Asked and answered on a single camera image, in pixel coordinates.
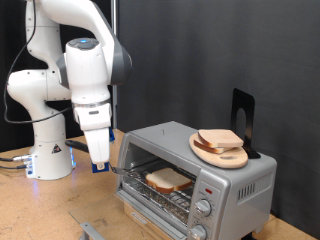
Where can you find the round wooden cutting board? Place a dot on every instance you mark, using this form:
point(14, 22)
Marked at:
point(230, 161)

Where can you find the white bread slice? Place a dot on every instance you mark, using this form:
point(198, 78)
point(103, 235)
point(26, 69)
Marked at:
point(220, 137)
point(210, 149)
point(168, 180)

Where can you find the vertical metal pole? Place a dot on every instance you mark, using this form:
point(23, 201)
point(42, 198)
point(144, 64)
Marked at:
point(114, 16)

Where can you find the red oven indicator light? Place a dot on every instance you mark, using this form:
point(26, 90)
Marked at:
point(208, 191)

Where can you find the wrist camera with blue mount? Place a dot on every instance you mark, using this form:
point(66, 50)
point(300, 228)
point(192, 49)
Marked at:
point(112, 135)

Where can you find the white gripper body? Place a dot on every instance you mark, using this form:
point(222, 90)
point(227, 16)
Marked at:
point(96, 140)

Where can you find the spatula with blue grip block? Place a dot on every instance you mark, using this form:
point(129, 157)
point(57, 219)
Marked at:
point(76, 145)

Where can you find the silver oven knob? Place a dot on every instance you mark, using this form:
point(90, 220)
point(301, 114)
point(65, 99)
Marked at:
point(198, 232)
point(202, 207)

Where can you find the black metal bookend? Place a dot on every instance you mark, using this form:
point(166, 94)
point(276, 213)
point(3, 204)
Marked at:
point(245, 100)

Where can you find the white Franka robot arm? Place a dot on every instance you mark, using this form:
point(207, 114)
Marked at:
point(46, 133)

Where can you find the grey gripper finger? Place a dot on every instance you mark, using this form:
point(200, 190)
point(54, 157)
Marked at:
point(100, 166)

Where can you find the silver toaster oven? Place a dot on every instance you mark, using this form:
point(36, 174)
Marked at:
point(220, 186)

